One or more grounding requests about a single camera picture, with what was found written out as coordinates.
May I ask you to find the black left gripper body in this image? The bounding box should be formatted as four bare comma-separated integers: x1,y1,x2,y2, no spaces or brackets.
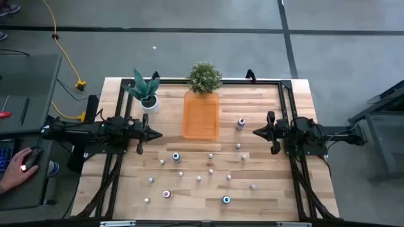
131,121,148,145

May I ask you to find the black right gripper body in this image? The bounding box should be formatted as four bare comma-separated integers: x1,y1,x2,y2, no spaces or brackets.
268,122,287,143

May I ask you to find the snake plant in white pot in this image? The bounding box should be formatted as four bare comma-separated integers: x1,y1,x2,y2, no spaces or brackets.
121,68,161,115

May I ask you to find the long black panel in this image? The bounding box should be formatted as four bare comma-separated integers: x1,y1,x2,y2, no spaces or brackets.
66,93,100,173

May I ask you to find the orange translucent plastic tray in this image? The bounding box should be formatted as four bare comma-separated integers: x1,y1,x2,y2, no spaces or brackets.
182,91,220,141

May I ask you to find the bushy green potted plant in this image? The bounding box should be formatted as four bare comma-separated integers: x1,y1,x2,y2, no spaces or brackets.
186,61,223,95

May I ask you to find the blue and white cup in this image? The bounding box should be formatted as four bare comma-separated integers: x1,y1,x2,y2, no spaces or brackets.
46,160,60,177

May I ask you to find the black computer mouse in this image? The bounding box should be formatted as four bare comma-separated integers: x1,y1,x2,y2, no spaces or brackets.
19,146,43,173

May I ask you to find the dark metal side table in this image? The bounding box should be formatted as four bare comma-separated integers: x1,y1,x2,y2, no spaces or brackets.
348,79,404,184

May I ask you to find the black pen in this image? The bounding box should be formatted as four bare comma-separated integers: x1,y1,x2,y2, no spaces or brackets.
19,96,30,126

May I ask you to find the grey office desk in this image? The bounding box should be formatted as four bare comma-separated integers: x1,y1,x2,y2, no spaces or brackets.
0,54,63,211

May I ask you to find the person's hand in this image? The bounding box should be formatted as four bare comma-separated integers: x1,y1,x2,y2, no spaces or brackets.
0,147,40,194

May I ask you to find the black backlit keyboard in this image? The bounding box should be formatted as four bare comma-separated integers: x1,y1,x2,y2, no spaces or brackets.
0,138,16,173

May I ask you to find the yellow extension cable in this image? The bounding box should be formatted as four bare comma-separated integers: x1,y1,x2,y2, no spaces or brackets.
42,0,87,91
50,100,86,123

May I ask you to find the silver metal bracket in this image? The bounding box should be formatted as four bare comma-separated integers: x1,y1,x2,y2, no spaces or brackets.
99,220,137,227
276,221,312,227

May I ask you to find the red handled screwdriver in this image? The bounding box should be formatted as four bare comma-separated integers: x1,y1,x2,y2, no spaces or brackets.
0,94,12,120

